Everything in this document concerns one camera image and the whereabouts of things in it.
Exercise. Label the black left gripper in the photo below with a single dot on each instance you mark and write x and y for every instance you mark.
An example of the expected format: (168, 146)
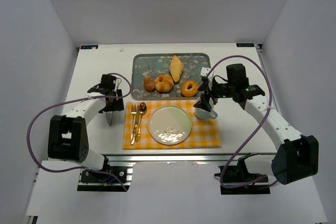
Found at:
(111, 107)

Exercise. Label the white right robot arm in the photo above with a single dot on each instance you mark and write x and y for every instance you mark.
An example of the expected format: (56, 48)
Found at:
(297, 155)

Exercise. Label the yellow checkered cloth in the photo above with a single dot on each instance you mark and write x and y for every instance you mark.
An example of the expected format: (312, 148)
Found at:
(205, 133)

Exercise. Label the small brown bread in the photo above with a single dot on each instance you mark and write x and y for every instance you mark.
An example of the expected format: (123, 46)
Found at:
(148, 83)

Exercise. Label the white blue mug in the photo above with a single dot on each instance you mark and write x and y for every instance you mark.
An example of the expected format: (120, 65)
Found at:
(204, 115)

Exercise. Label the gold fork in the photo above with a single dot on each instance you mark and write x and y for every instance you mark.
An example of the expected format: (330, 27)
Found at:
(133, 113)

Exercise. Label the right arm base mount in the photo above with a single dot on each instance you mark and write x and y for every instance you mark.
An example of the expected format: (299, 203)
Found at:
(238, 174)

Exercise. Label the gold knife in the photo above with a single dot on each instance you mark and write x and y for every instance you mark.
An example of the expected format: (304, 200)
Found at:
(137, 122)

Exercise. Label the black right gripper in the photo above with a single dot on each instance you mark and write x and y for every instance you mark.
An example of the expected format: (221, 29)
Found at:
(206, 96)

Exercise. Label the white green ceramic plate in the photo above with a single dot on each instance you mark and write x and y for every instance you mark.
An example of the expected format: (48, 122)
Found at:
(170, 125)

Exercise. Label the striped round bun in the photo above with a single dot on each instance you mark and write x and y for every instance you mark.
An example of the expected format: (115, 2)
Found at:
(164, 83)

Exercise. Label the long pale bread loaf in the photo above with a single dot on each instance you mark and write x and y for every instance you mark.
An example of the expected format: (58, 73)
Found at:
(176, 68)

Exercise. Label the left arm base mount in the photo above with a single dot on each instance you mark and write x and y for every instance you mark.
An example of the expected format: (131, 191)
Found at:
(114, 177)

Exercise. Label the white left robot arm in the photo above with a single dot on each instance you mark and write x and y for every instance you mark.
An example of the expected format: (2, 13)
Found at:
(68, 137)

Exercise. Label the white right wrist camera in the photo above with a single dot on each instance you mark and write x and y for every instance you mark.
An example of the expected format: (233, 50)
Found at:
(207, 72)

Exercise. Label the orange bagel bread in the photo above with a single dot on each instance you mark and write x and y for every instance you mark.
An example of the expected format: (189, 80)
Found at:
(189, 88)

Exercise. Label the silver metal tongs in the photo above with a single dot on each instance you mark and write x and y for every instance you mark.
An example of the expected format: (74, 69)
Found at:
(109, 117)

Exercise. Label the aluminium table edge rail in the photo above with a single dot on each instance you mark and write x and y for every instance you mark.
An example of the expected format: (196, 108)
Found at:
(169, 157)

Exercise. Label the gold spoon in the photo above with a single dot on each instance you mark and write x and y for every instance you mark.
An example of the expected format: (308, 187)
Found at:
(143, 112)

